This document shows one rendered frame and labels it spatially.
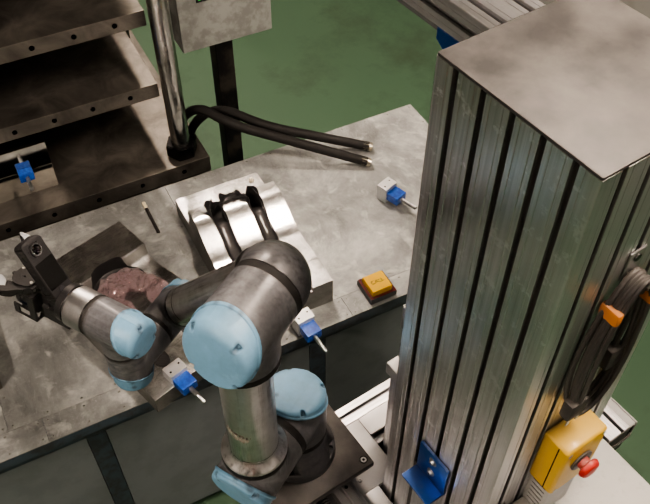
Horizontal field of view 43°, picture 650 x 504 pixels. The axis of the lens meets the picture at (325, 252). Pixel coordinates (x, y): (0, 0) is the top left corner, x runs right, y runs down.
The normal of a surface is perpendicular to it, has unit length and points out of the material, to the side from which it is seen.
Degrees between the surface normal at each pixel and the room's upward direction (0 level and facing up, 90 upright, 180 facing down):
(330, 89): 0
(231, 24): 90
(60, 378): 0
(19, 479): 90
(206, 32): 90
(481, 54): 0
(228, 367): 82
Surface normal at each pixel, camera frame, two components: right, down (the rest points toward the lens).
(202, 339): -0.49, 0.57
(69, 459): 0.46, 0.67
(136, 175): 0.00, -0.66
